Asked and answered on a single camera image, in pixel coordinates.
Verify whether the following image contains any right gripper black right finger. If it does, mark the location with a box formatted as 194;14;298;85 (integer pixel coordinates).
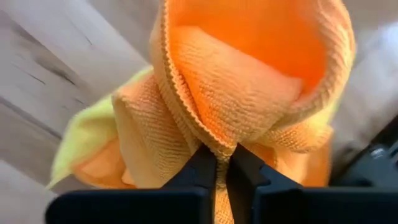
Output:
225;144;398;224

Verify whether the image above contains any yellow microfiber towel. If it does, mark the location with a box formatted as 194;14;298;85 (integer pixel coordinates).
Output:
46;65;341;189

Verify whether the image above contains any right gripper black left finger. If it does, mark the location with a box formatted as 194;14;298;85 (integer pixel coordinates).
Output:
45;144;218;224

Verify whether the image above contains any orange microfiber towel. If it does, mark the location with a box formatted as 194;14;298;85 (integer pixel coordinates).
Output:
71;0;357;224

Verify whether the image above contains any black aluminium table frame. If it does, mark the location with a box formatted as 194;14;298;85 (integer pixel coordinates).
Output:
328;114;398;188

